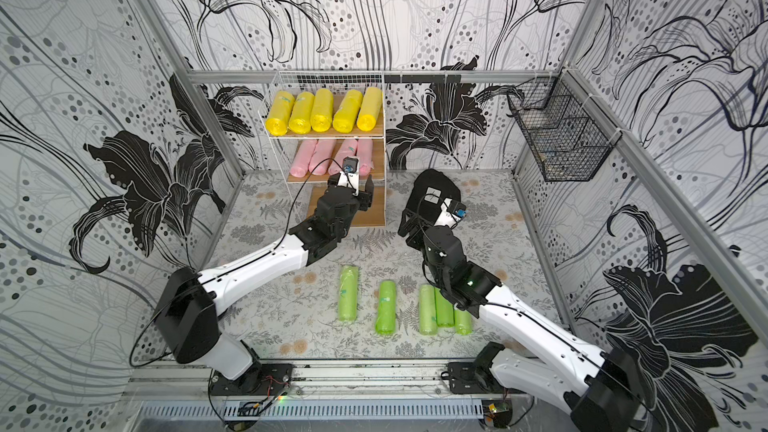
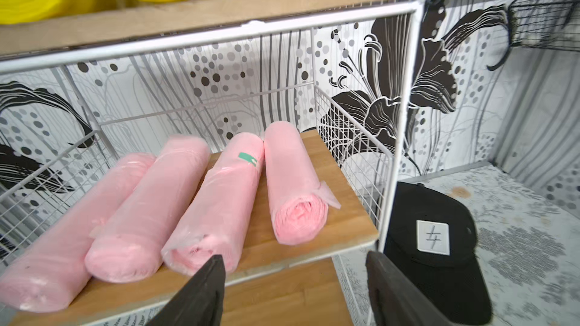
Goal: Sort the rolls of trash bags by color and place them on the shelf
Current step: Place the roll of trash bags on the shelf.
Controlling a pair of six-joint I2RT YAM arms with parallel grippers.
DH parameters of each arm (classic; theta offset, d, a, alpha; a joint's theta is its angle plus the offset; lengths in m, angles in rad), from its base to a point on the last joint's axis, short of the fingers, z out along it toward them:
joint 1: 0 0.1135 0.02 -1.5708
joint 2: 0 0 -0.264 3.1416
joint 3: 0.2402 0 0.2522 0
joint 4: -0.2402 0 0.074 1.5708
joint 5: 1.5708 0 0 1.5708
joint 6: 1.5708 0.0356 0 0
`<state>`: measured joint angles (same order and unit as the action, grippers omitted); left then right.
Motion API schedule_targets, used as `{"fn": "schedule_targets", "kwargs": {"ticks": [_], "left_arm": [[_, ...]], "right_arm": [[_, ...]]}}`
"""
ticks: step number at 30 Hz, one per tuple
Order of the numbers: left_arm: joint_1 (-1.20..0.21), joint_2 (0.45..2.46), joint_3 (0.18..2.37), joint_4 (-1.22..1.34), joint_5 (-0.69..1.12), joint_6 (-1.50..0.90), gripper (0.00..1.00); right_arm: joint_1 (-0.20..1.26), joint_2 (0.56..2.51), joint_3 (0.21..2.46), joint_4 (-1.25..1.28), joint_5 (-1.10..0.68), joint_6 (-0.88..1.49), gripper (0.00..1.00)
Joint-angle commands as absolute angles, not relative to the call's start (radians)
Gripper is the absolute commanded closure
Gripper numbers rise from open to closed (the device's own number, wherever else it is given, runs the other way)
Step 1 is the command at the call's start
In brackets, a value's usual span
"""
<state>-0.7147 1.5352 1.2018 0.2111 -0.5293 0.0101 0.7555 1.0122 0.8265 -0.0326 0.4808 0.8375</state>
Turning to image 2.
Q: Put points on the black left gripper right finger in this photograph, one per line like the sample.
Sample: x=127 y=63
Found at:
x=394 y=299

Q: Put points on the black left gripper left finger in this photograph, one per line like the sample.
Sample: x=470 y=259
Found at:
x=200 y=301

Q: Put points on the pink trash bag roll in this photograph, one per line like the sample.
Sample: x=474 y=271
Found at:
x=299 y=201
x=217 y=220
x=51 y=273
x=128 y=248

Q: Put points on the black cap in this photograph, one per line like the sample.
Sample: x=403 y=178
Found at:
x=432 y=240

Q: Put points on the black wire wall basket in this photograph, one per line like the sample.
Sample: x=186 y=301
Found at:
x=542 y=24

